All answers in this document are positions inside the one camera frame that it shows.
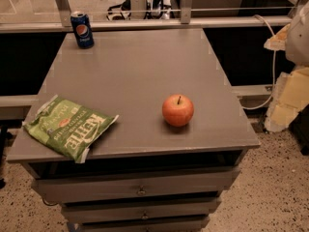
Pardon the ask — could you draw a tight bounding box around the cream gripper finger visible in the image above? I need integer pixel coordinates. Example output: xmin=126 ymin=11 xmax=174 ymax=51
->
xmin=264 ymin=24 xmax=291 ymax=51
xmin=265 ymin=67 xmax=309 ymax=132

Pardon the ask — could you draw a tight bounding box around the blue pepsi can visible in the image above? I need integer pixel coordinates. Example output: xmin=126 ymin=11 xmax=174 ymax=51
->
xmin=70 ymin=12 xmax=95 ymax=48

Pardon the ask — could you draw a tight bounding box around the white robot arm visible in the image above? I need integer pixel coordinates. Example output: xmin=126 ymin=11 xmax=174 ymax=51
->
xmin=264 ymin=2 xmax=309 ymax=132

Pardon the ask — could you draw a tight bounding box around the green jalapeno chip bag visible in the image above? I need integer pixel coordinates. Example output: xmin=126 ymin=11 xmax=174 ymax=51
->
xmin=24 ymin=95 xmax=118 ymax=163

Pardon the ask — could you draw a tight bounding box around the red apple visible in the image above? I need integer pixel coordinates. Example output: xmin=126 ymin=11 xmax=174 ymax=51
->
xmin=162 ymin=94 xmax=194 ymax=127

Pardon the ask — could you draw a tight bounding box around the black office chair base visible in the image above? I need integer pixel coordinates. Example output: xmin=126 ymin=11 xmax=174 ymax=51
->
xmin=106 ymin=0 xmax=170 ymax=20

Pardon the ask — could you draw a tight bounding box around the top drawer with knob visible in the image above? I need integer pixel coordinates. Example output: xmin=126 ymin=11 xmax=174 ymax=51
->
xmin=32 ymin=167 xmax=239 ymax=203

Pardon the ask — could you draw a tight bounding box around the drawer with knob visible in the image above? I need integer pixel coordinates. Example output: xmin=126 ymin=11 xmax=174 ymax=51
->
xmin=32 ymin=167 xmax=239 ymax=203
xmin=62 ymin=196 xmax=221 ymax=223

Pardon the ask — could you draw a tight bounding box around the middle drawer with knob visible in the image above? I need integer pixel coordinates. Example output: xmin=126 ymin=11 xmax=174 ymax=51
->
xmin=62 ymin=196 xmax=221 ymax=223

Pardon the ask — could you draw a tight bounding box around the bottom drawer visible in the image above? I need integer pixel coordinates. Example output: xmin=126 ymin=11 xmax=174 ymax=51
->
xmin=81 ymin=215 xmax=210 ymax=232

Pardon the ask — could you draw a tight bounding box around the grey drawer cabinet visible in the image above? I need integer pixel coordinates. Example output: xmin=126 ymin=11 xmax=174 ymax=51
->
xmin=5 ymin=28 xmax=262 ymax=232

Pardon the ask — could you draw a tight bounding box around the white cable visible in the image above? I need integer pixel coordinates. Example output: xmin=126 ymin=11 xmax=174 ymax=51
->
xmin=241 ymin=14 xmax=278 ymax=111

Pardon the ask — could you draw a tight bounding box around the metal railing frame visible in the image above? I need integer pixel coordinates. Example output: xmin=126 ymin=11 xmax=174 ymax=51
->
xmin=0 ymin=0 xmax=308 ymax=33

